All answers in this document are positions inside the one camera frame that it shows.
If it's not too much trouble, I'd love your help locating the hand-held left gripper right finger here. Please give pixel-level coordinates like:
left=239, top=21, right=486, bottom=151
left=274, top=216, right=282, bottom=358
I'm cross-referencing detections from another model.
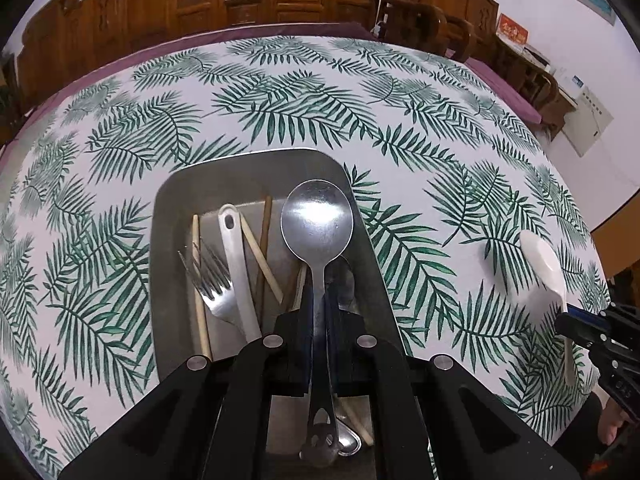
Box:
left=324, top=294, right=585, bottom=480

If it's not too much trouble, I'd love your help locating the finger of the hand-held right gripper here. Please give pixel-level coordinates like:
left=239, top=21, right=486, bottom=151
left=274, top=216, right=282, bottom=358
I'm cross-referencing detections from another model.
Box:
left=555, top=304, right=621, bottom=357

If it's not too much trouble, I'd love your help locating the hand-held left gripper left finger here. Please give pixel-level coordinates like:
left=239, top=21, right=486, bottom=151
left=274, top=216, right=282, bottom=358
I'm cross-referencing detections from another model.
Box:
left=59, top=309, right=315, bottom=480

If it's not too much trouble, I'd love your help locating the small white plastic spoon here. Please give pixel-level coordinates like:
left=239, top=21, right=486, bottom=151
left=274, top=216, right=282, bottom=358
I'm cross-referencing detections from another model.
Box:
left=519, top=230, right=579, bottom=387

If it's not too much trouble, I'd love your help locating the light bamboo chopstick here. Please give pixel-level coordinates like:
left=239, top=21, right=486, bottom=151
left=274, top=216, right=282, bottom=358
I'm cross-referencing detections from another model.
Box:
left=193, top=214, right=214, bottom=362
left=239, top=215, right=375, bottom=447

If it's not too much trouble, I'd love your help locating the metal fork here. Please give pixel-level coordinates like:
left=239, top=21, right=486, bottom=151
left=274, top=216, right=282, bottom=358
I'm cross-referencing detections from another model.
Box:
left=178, top=242, right=249, bottom=335

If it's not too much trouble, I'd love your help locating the large white spoon with hole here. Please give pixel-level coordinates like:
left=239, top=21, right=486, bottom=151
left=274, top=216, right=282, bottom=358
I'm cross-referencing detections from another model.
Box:
left=217, top=203, right=264, bottom=344

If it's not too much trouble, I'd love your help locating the dark brown chopstick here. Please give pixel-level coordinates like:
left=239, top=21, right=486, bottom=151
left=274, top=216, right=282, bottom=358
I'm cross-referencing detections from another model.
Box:
left=256, top=195, right=274, bottom=319

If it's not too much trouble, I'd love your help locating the metal spoon with holed handle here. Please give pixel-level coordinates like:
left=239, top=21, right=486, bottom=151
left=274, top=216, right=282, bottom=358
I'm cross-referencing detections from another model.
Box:
left=280, top=178, right=356, bottom=467

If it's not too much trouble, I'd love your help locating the metal tray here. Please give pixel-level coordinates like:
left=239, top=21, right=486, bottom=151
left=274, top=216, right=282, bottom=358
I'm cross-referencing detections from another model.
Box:
left=150, top=147, right=407, bottom=480

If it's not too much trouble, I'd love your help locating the person's right hand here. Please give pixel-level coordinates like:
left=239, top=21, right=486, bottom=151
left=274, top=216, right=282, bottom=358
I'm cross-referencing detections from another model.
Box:
left=597, top=401, right=632, bottom=446

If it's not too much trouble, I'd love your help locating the brown wooden chopstick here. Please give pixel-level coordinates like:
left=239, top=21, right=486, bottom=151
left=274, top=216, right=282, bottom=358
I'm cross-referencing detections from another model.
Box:
left=280, top=262, right=307, bottom=312

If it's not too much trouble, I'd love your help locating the dark clothing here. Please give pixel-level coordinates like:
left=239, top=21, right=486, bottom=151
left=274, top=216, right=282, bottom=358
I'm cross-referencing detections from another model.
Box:
left=547, top=392, right=608, bottom=466

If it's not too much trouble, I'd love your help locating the white electrical box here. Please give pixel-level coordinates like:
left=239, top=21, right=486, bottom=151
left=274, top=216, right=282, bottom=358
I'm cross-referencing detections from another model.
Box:
left=560, top=85, right=615, bottom=157

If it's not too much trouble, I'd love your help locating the wooden desk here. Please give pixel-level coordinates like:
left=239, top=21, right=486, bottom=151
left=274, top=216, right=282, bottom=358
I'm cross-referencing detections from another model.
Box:
left=492, top=35, right=576, bottom=142

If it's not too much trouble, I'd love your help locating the leaf-print tablecloth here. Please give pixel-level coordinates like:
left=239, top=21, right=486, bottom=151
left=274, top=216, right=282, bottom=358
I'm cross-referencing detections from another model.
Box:
left=0, top=35, right=613, bottom=480

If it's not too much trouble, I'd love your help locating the red desk calendar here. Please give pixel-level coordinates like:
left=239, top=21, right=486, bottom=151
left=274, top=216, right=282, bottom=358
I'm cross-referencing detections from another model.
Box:
left=496, top=13, right=530, bottom=47

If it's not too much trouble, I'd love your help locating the wooden chair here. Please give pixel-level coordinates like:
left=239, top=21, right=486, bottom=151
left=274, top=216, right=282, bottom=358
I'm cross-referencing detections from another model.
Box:
left=442, top=15, right=477, bottom=62
left=372, top=0, right=449, bottom=55

